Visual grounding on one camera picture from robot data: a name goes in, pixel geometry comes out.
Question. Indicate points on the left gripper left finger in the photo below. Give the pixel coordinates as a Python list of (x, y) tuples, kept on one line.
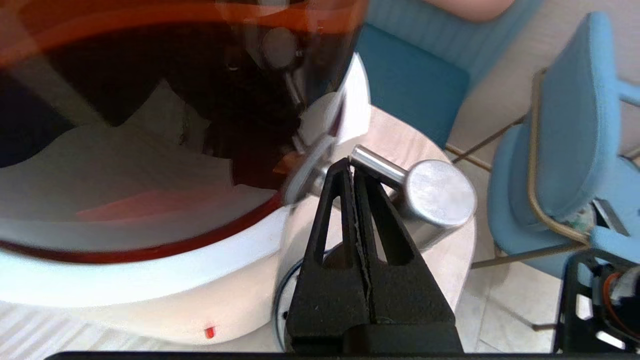
[(325, 300)]

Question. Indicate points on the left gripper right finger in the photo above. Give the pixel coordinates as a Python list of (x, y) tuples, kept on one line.
[(407, 295)]

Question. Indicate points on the metal dispenser tap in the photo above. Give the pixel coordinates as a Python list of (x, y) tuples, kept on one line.
[(435, 192)]

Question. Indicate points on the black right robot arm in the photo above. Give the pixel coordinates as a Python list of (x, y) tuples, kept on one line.
[(575, 300)]

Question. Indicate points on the teal ribbed sofa bench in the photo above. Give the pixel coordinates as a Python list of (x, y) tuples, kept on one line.
[(415, 85)]

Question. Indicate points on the light blue chair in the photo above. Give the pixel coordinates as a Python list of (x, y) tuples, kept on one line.
[(575, 130)]

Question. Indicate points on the pink bolster cushion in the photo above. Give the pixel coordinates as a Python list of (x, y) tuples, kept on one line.
[(472, 9)]

